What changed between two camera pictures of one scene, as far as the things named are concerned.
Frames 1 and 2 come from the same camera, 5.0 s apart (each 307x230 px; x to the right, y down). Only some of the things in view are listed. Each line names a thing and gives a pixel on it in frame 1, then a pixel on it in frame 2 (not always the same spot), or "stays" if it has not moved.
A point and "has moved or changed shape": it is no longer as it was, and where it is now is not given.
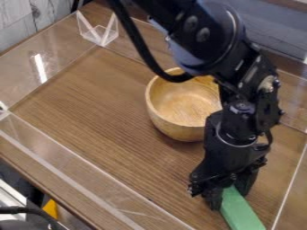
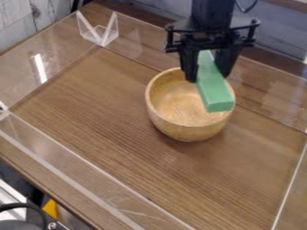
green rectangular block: (236, 210) has moved or changed shape
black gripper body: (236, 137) -> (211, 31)
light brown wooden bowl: (180, 105) stays
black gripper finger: (213, 197) -> (188, 60)
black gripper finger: (243, 181) -> (224, 59)
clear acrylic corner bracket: (100, 35) stays
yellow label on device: (51, 208) stays
